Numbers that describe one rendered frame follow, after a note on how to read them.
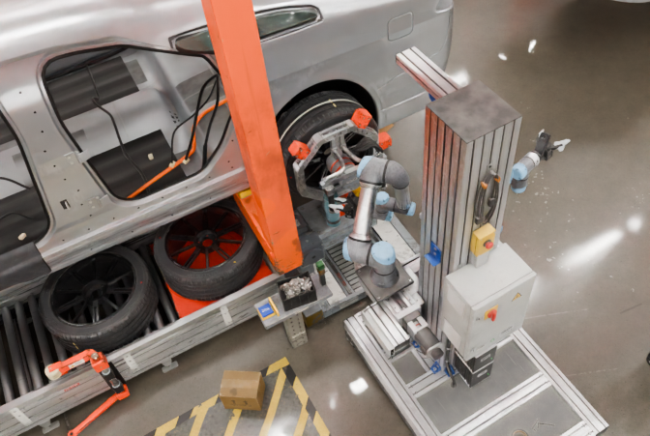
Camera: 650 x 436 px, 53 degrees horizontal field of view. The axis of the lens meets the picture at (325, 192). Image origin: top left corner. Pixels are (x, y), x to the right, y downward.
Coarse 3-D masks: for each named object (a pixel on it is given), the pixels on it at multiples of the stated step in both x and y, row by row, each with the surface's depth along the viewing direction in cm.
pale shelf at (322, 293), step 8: (312, 280) 385; (320, 288) 381; (328, 288) 381; (272, 296) 381; (320, 296) 378; (328, 296) 378; (256, 304) 378; (264, 304) 378; (280, 304) 377; (312, 304) 376; (280, 312) 373; (288, 312) 373; (296, 312) 373; (264, 320) 371; (272, 320) 370; (280, 320) 370
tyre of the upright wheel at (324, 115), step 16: (320, 96) 382; (336, 96) 384; (288, 112) 380; (320, 112) 372; (336, 112) 371; (352, 112) 377; (304, 128) 369; (320, 128) 372; (288, 144) 374; (288, 160) 377; (288, 176) 386
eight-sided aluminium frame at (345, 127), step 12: (348, 120) 374; (324, 132) 370; (336, 132) 368; (360, 132) 378; (372, 132) 384; (312, 144) 372; (312, 156) 372; (300, 168) 373; (300, 180) 380; (300, 192) 390; (312, 192) 394; (324, 192) 405
